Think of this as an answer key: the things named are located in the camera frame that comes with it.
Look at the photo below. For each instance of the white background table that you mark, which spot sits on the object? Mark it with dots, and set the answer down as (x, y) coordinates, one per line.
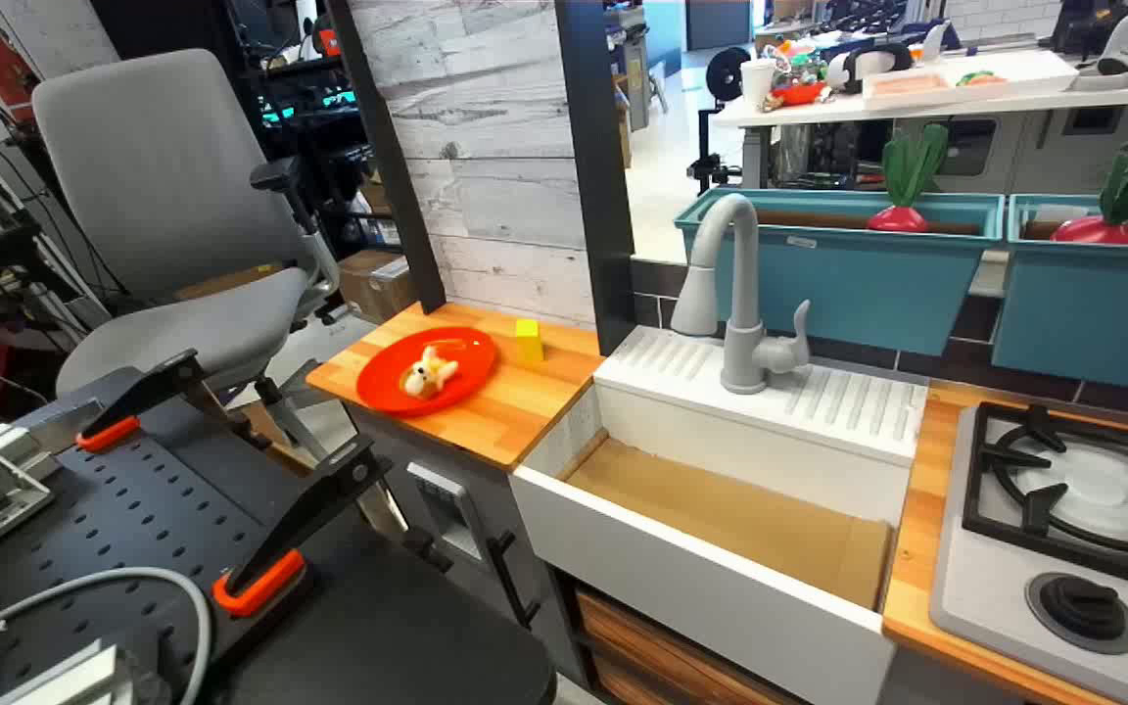
(979, 102)

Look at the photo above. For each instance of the grey toy faucet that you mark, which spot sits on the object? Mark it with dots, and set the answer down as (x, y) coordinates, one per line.
(742, 343)

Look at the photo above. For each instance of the grey office chair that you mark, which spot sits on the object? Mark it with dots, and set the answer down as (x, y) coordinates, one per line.
(159, 179)

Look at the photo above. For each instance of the orange plate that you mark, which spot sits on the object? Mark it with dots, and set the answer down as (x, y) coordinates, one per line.
(387, 388)

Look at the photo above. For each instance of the beige toy food piece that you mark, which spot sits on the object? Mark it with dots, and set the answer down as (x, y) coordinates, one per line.
(434, 373)

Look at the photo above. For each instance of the cardboard box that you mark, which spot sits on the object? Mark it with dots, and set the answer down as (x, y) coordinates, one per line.
(372, 279)

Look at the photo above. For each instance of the yellow toy block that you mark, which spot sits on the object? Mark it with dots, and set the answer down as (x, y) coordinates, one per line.
(532, 343)

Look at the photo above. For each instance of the white cup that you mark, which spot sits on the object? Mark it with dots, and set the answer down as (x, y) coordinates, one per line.
(759, 85)

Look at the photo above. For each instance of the white wood backdrop panel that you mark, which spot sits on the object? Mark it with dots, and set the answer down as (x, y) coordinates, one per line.
(488, 142)

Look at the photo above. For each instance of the black burner grate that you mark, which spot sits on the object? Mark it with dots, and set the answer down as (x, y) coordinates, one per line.
(998, 504)

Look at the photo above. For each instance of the white toy sink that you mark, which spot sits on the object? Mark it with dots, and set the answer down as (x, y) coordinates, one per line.
(683, 570)

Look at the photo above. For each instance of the grey toy stove top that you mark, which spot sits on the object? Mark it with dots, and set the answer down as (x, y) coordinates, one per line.
(988, 595)

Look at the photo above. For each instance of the wooden countertop beside sink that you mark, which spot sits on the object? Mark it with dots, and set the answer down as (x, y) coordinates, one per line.
(520, 405)

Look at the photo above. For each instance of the wooden drawer under sink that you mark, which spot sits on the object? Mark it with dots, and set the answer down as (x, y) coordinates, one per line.
(644, 653)

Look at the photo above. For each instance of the black perforated mounting board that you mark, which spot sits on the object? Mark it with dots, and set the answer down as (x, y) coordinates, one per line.
(368, 639)

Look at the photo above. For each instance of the black stove knob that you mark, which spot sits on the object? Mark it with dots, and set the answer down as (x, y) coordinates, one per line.
(1084, 608)

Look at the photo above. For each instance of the teal planter box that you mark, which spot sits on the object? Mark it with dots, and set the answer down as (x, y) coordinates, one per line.
(851, 279)
(1086, 319)

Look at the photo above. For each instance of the dark slanted frame bar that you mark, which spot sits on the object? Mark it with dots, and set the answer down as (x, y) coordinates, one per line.
(388, 160)

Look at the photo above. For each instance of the red bowl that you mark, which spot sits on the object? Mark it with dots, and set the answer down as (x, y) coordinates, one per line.
(797, 91)

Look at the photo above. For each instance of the dark vertical pillar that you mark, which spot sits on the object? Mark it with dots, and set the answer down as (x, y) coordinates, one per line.
(596, 172)

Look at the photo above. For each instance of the wooden countertop around stove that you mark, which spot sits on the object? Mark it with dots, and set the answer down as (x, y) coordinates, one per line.
(919, 523)

